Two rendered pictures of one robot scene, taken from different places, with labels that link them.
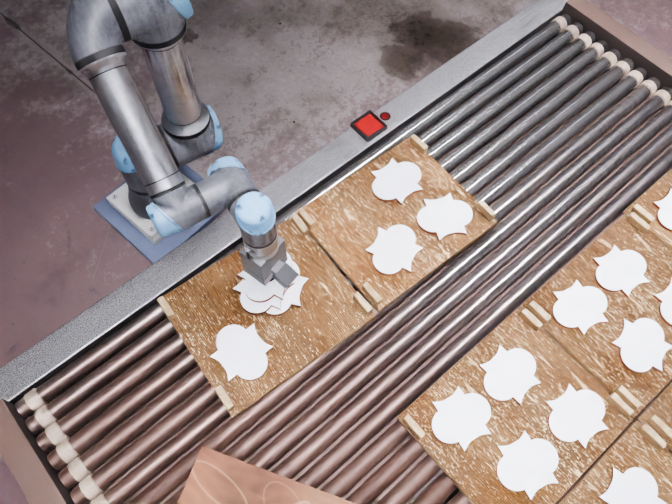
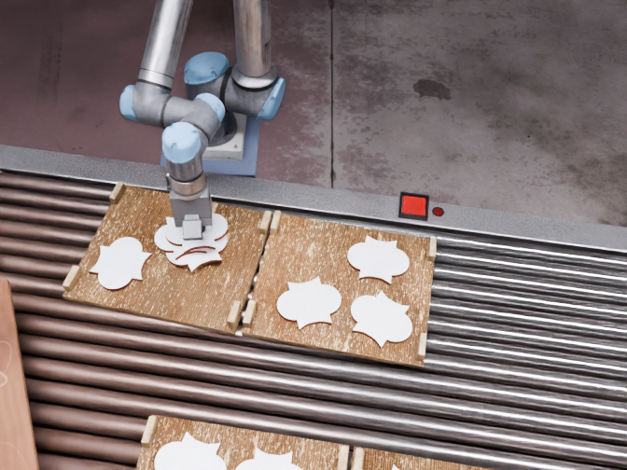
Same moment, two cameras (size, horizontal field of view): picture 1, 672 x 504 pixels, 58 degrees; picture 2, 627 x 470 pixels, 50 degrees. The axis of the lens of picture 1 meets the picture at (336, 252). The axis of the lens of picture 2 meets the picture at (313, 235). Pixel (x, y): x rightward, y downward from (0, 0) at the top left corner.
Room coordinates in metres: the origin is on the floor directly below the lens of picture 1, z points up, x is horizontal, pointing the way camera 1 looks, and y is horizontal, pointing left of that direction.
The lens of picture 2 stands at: (0.17, -0.74, 2.27)
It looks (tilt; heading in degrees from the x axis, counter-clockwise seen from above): 53 degrees down; 48
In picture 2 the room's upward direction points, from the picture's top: 3 degrees clockwise
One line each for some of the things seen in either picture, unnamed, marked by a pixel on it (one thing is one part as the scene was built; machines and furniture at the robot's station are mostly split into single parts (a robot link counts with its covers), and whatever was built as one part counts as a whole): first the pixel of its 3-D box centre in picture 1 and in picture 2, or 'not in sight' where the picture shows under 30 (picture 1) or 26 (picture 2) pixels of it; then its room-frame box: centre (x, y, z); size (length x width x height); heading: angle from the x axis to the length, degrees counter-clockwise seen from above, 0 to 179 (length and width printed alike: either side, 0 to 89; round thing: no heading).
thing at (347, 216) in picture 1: (395, 218); (343, 285); (0.80, -0.16, 0.93); 0.41 x 0.35 x 0.02; 130
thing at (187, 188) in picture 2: (259, 239); (186, 177); (0.60, 0.16, 1.17); 0.08 x 0.08 x 0.05
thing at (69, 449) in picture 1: (376, 217); (336, 274); (0.82, -0.11, 0.90); 1.95 x 0.05 x 0.05; 132
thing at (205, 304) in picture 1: (265, 309); (174, 255); (0.53, 0.17, 0.93); 0.41 x 0.35 x 0.02; 128
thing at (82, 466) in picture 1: (389, 229); (333, 292); (0.78, -0.14, 0.90); 1.95 x 0.05 x 0.05; 132
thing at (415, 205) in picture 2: (368, 126); (413, 206); (1.10, -0.08, 0.92); 0.06 x 0.06 x 0.01; 42
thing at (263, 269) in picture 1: (270, 260); (189, 207); (0.59, 0.15, 1.09); 0.12 x 0.09 x 0.16; 55
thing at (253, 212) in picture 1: (256, 219); (183, 151); (0.60, 0.16, 1.25); 0.09 x 0.08 x 0.11; 33
